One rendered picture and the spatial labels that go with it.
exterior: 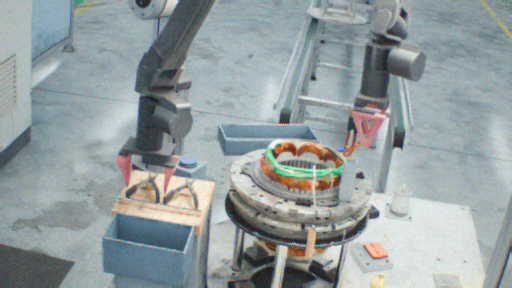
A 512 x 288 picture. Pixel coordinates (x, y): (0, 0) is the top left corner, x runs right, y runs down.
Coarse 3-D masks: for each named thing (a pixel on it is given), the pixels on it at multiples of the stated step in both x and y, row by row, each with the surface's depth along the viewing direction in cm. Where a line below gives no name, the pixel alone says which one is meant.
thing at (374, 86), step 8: (368, 72) 139; (376, 72) 138; (384, 72) 138; (368, 80) 139; (376, 80) 139; (384, 80) 139; (360, 88) 142; (368, 88) 140; (376, 88) 139; (384, 88) 140; (360, 96) 139; (368, 96) 140; (376, 96) 140; (384, 96) 140; (360, 104) 138; (384, 104) 137
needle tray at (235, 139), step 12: (228, 132) 192; (240, 132) 193; (252, 132) 194; (264, 132) 194; (276, 132) 195; (288, 132) 196; (300, 132) 197; (312, 132) 192; (228, 144) 182; (240, 144) 183; (252, 144) 183; (264, 144) 184
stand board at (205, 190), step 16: (144, 176) 158; (160, 176) 159; (144, 192) 152; (160, 192) 152; (208, 192) 155; (128, 208) 144; (144, 208) 145; (192, 208) 148; (208, 208) 152; (192, 224) 142
